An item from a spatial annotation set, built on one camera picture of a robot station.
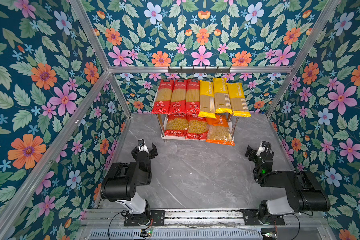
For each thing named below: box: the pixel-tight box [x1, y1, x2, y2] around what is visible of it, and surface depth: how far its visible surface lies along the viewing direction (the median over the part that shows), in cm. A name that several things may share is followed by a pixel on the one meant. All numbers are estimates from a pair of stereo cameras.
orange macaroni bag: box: [205, 113, 236, 146], surface depth 97 cm
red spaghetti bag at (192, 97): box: [185, 79, 200, 115], surface depth 79 cm
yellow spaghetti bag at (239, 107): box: [226, 82, 251, 118], surface depth 77 cm
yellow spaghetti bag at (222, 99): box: [212, 77, 233, 115], surface depth 80 cm
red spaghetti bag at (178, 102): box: [168, 79, 187, 116], surface depth 78 cm
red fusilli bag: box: [164, 113, 189, 137], surface depth 101 cm
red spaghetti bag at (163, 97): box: [151, 79, 175, 115], surface depth 78 cm
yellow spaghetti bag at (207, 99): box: [198, 80, 217, 119], surface depth 78 cm
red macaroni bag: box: [185, 115, 209, 140], surface depth 100 cm
